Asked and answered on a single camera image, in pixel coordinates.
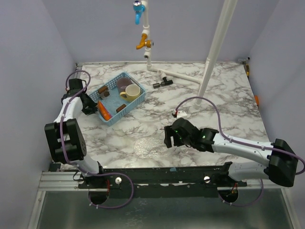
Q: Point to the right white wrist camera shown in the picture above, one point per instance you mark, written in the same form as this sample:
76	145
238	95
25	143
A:
179	114

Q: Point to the white diagonal pole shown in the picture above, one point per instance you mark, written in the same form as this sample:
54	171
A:
219	35

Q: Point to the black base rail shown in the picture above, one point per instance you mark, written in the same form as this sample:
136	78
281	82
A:
164	182

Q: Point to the orange clip on wall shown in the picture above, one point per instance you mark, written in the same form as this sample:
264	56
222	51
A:
256	100

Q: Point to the clear tray with brown ends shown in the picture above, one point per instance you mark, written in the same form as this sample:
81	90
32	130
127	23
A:
111	100

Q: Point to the purple plastic cup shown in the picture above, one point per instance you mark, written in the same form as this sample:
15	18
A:
122	83

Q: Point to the orange brass tap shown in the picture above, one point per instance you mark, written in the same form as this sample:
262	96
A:
145	42

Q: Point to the white vertical pipe with fittings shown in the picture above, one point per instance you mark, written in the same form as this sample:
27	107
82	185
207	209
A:
146	30

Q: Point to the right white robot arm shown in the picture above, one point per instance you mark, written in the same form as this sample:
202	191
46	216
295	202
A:
274	161

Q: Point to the yellow ceramic mug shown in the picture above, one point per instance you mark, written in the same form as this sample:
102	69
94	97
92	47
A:
131	93

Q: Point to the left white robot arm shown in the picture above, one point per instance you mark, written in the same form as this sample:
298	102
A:
65	140

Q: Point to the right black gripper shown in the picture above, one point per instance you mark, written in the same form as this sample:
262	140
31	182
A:
168	131

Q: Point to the yellow tool in corner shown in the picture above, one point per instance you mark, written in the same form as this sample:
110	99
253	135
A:
245	63

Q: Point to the light blue plastic basket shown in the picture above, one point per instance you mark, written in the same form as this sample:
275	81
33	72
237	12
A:
112	84

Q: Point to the blue tap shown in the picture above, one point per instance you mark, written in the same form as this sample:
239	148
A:
139	9

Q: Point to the black tee valve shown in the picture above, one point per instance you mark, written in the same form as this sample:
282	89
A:
164	83

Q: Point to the orange toothpaste tube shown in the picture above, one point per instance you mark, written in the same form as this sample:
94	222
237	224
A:
104	112

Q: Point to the white horizontal pipe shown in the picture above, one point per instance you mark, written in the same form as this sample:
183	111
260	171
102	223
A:
178	75

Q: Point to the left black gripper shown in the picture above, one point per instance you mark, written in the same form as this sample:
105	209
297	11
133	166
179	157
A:
92	109

